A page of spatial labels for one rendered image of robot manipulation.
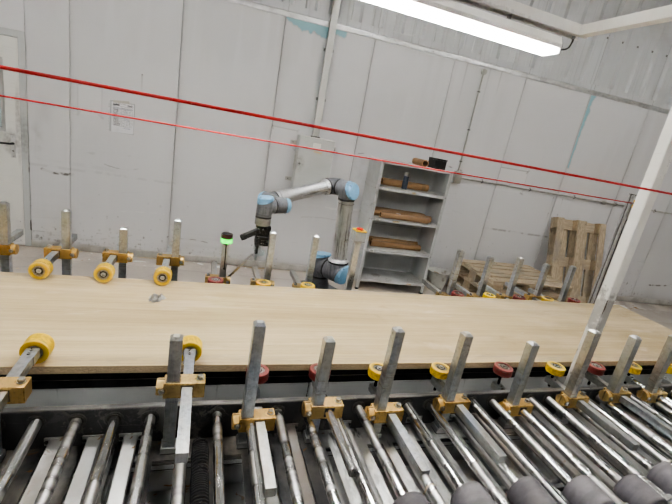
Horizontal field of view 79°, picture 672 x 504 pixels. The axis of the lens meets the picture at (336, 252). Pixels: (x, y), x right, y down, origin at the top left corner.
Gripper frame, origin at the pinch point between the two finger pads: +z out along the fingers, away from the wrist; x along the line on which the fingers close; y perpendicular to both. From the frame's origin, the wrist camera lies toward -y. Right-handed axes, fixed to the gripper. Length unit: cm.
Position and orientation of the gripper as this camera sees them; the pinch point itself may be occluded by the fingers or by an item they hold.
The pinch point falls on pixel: (254, 257)
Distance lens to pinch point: 241.6
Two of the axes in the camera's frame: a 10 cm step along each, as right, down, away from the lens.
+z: -1.8, 9.4, 2.8
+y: 9.4, 0.8, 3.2
